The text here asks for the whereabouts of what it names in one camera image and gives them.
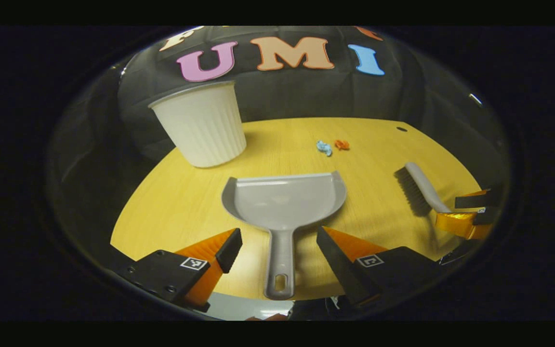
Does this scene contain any white garbage bin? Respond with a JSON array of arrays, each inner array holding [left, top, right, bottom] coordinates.
[[148, 80, 248, 169]]

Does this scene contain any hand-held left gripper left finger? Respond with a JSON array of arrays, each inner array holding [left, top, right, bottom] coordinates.
[[114, 228, 243, 313]]

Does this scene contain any small grey broom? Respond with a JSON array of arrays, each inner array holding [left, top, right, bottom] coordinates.
[[394, 162, 454, 216]]

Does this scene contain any black backdrop cloth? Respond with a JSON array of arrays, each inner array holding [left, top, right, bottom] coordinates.
[[49, 26, 509, 232]]

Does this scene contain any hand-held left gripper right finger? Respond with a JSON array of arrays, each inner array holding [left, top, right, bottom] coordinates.
[[316, 226, 442, 309]]

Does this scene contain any grey dustpan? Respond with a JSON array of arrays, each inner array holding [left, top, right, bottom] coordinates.
[[221, 171, 347, 301]]

